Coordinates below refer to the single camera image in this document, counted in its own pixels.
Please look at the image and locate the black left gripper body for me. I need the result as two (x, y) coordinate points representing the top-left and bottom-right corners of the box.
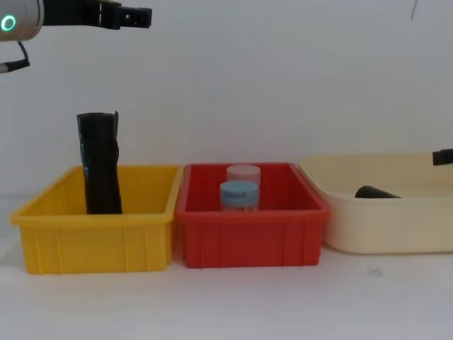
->
(41, 0), (104, 29)

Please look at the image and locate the short black bag roll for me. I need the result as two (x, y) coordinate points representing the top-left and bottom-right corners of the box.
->
(354, 184), (404, 200)

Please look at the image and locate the cream plastic tray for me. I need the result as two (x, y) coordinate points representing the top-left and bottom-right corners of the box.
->
(297, 152), (453, 256)

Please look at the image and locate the tall black bag roll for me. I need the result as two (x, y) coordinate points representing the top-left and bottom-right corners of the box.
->
(76, 110), (124, 215)

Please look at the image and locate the clear jar with pink lid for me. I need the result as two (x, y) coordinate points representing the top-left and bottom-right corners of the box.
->
(226, 164), (262, 186)

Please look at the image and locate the clear jar with blue lid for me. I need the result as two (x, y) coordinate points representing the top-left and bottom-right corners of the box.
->
(219, 181), (260, 214)

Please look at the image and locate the red plastic bin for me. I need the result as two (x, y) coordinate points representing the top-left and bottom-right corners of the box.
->
(174, 161), (332, 270)

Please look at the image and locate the yellow plastic bin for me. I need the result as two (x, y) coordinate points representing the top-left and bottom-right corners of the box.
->
(9, 164), (185, 276)

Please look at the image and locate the thin dark wrist cable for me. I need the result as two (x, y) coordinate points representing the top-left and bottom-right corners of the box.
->
(0, 40), (31, 74)

